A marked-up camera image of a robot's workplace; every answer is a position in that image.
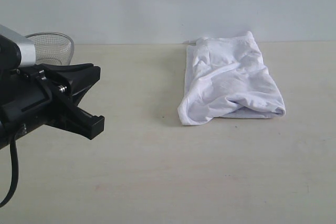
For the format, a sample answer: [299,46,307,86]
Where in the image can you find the white t-shirt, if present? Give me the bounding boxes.
[177,31,286,126]

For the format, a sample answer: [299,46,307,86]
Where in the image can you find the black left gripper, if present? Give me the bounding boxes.
[0,35,106,151]

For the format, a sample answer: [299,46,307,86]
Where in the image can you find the metal wire mesh basket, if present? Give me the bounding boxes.
[26,32,75,66]

